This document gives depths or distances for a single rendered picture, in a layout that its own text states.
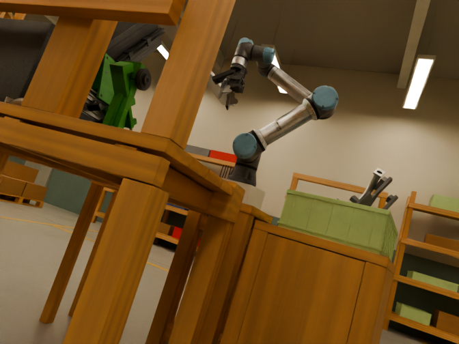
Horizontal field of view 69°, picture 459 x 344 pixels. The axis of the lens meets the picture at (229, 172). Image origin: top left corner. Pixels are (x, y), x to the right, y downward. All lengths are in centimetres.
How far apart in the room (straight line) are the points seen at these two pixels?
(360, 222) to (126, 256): 90
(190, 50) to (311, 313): 98
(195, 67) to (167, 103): 11
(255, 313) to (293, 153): 582
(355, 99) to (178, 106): 664
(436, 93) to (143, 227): 703
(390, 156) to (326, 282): 574
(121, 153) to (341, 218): 89
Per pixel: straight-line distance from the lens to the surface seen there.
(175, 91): 88
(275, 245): 139
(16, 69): 149
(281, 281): 138
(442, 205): 628
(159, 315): 169
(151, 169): 83
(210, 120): 790
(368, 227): 139
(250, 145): 154
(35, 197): 804
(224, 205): 132
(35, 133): 110
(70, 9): 118
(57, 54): 118
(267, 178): 701
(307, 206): 145
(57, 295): 203
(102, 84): 155
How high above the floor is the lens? 71
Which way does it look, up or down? 10 degrees up
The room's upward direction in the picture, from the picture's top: 17 degrees clockwise
